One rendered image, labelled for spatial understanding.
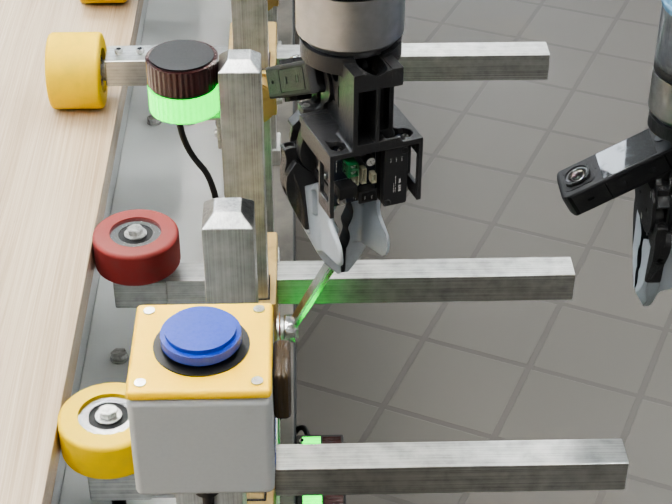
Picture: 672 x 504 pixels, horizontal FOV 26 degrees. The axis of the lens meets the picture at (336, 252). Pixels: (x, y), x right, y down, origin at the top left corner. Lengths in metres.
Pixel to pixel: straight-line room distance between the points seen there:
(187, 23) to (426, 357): 0.74
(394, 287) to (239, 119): 0.25
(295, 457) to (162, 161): 0.88
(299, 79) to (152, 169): 0.94
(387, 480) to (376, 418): 1.31
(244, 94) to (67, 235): 0.26
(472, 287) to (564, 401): 1.19
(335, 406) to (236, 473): 1.79
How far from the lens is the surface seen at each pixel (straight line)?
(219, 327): 0.72
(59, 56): 1.53
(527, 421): 2.51
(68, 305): 1.29
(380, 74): 0.99
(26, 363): 1.24
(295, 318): 1.30
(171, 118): 1.21
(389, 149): 1.02
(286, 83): 1.09
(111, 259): 1.34
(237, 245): 0.99
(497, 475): 1.20
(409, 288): 1.38
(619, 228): 3.00
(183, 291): 1.38
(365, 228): 1.11
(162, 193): 1.93
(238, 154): 1.24
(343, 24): 0.97
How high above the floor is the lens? 1.68
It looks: 36 degrees down
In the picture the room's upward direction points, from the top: straight up
